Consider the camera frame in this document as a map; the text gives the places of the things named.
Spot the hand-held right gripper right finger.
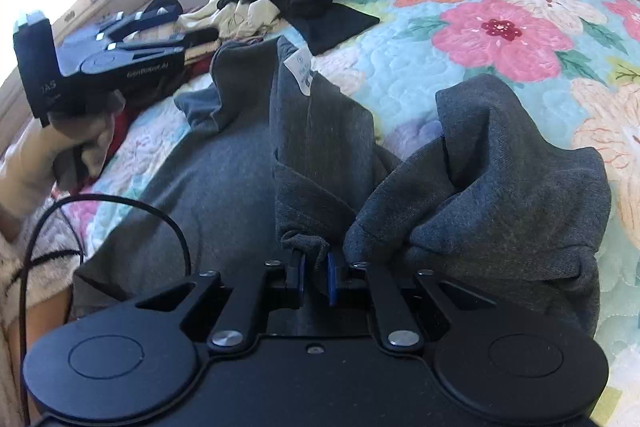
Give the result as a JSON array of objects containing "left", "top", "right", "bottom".
[{"left": 326, "top": 252, "right": 498, "bottom": 350}]

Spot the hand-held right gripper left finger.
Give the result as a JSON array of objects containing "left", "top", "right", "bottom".
[{"left": 135, "top": 249, "right": 307, "bottom": 355}]

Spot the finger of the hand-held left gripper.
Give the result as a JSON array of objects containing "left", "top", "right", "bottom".
[
  {"left": 97, "top": 0, "right": 183, "bottom": 40},
  {"left": 107, "top": 31, "right": 190, "bottom": 58}
]

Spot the grey garment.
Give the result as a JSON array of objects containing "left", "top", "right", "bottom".
[{"left": 72, "top": 36, "right": 612, "bottom": 343}]

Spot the person's left hand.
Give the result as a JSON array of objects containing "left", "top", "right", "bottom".
[{"left": 50, "top": 89, "right": 127, "bottom": 190}]

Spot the red garment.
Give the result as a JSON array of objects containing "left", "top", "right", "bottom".
[{"left": 100, "top": 52, "right": 217, "bottom": 168}]

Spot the dark brown garment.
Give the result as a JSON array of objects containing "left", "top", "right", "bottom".
[{"left": 185, "top": 29, "right": 221, "bottom": 48}]

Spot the cream garment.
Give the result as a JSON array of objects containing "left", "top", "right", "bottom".
[{"left": 177, "top": 0, "right": 283, "bottom": 42}]

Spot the fuzzy beige clothing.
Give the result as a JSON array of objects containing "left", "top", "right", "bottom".
[{"left": 0, "top": 227, "right": 86, "bottom": 427}]

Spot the floral quilt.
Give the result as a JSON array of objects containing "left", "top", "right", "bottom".
[{"left": 50, "top": 0, "right": 640, "bottom": 427}]

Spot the black cable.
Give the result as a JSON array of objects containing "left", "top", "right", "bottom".
[{"left": 20, "top": 194, "right": 193, "bottom": 427}]

